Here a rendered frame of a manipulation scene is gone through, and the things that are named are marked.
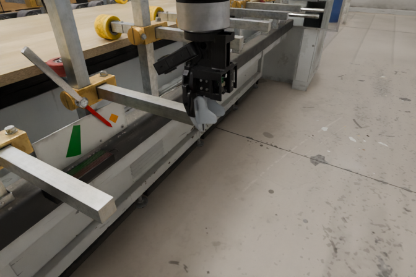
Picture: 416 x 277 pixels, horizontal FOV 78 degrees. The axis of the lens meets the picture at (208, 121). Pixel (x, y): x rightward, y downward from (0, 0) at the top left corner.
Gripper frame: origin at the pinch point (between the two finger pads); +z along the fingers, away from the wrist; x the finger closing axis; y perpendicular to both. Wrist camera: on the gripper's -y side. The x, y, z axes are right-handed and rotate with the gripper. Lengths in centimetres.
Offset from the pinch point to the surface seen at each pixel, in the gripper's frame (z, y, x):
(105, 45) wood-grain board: -8, -47, 18
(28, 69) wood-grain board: -8.1, -46.3, -7.5
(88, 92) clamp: -3.8, -28.7, -4.3
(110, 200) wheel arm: 0.5, -0.9, -24.2
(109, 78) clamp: -5.0, -28.8, 2.6
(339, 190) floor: 84, 36, 92
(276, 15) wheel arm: -12, -6, 73
